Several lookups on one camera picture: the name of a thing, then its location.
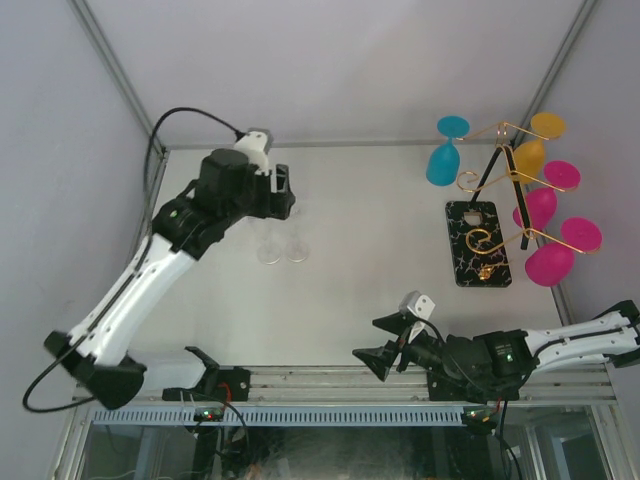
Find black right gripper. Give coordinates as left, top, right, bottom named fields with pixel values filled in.
left=353, top=311, right=448, bottom=380

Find clear champagne flute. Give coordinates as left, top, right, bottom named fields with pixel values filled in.
left=257, top=220, right=282, bottom=265
left=285, top=219, right=310, bottom=263

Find cyan wine glass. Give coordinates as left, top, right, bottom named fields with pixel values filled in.
left=426, top=115, right=470, bottom=187

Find pink wine glass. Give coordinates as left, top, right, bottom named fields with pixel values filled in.
left=525, top=217, right=603, bottom=287
left=525, top=160, right=581, bottom=230

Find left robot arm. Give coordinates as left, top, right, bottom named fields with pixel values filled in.
left=44, top=149, right=295, bottom=410

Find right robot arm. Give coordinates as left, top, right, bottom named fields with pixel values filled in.
left=352, top=291, right=639, bottom=404

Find yellow wine glass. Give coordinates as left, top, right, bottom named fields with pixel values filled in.
left=513, top=112, right=566, bottom=184

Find right camera black cable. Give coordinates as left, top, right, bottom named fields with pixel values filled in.
left=399, top=319, right=541, bottom=381

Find camera black cable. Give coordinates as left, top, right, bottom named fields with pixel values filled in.
left=22, top=106, right=249, bottom=414
left=399, top=319, right=541, bottom=381

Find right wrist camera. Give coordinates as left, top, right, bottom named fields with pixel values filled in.
left=399, top=291, right=435, bottom=343

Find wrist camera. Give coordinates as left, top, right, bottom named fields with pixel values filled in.
left=233, top=128, right=273, bottom=175
left=399, top=291, right=435, bottom=343

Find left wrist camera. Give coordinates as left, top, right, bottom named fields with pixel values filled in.
left=233, top=128, right=273, bottom=175

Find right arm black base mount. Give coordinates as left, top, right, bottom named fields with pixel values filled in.
left=426, top=370, right=472, bottom=402

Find blue slotted cable duct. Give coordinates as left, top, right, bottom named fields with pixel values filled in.
left=90, top=405, right=464, bottom=427

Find left camera black cable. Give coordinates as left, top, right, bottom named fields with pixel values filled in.
left=22, top=106, right=249, bottom=414

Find gold wire wine glass rack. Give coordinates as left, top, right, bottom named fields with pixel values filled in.
left=445, top=121, right=581, bottom=288

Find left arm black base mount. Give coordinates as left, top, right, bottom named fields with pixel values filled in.
left=196, top=367, right=251, bottom=403

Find aluminium front frame rail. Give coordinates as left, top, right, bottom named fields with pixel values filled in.
left=72, top=363, right=616, bottom=404

